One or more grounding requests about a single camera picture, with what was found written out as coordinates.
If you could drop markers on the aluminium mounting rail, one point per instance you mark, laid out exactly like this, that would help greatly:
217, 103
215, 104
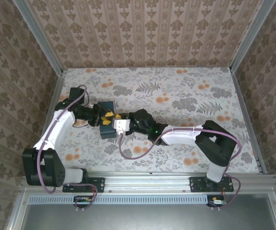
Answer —
147, 183

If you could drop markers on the small connector circuit board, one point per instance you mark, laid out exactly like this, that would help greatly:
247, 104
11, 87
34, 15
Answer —
218, 202
83, 200

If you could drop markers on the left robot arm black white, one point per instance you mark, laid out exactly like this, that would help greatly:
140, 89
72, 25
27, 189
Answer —
56, 127

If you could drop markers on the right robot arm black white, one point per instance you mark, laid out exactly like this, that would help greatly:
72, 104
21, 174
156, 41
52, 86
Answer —
181, 136

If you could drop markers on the starry night print box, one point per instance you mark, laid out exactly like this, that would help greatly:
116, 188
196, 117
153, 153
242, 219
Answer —
106, 105

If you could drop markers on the grey sheet metal panel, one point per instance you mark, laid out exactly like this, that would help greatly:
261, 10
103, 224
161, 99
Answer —
140, 218

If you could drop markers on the aluminium frame post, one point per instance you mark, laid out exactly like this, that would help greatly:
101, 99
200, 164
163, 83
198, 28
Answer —
38, 38
250, 38

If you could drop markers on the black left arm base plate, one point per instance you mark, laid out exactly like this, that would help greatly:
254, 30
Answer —
99, 184

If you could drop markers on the aluminium table side rail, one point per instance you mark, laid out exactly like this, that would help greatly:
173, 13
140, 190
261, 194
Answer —
245, 112
57, 91

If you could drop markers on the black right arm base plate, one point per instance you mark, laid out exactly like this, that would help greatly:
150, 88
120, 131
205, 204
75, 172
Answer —
195, 184

